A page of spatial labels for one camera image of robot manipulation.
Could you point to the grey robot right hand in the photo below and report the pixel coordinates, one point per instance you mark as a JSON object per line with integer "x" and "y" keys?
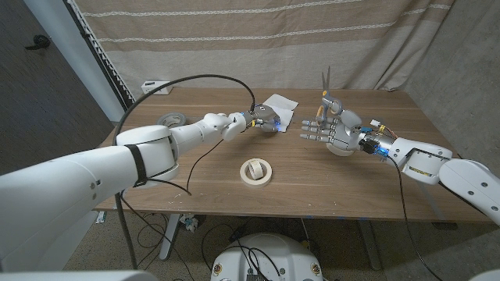
{"x": 345, "y": 132}

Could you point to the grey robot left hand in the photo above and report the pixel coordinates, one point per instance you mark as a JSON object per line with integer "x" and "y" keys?
{"x": 265, "y": 115}

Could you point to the white tissue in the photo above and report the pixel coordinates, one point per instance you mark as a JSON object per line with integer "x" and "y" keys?
{"x": 285, "y": 105}

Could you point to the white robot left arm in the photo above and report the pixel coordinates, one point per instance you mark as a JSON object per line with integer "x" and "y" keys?
{"x": 97, "y": 171}

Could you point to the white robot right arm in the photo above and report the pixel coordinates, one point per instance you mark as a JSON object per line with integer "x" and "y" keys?
{"x": 449, "y": 168}

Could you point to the medium beige masking tape roll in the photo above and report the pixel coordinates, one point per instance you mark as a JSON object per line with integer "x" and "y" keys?
{"x": 339, "y": 153}

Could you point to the small beige masking tape roll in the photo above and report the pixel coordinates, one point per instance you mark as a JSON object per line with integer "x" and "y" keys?
{"x": 258, "y": 171}

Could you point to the large beige masking tape roll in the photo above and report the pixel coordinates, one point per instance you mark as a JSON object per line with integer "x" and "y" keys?
{"x": 256, "y": 182}

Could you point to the grey tape strip marking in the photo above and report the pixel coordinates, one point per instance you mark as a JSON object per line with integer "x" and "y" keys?
{"x": 433, "y": 203}

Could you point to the beige striped curtain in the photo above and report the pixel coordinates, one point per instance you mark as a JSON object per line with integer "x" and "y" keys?
{"x": 254, "y": 39}

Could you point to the grey table leg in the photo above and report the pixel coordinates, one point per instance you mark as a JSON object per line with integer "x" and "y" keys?
{"x": 369, "y": 246}

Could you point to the white power strip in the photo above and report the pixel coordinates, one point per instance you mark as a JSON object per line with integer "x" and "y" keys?
{"x": 150, "y": 86}

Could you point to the crumpled blue white wad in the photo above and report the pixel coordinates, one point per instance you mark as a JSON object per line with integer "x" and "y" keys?
{"x": 189, "y": 222}

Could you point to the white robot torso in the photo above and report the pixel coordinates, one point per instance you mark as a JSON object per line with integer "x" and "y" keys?
{"x": 289, "y": 253}

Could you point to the white floor platform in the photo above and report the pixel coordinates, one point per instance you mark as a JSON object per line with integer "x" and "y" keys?
{"x": 78, "y": 242}

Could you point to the grey duct tape roll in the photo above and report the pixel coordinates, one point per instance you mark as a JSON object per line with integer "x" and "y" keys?
{"x": 172, "y": 117}

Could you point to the black white zigzag rail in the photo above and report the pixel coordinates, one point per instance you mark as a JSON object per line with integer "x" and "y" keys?
{"x": 102, "y": 58}

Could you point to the white door frame post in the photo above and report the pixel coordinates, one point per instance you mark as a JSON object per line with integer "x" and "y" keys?
{"x": 76, "y": 50}

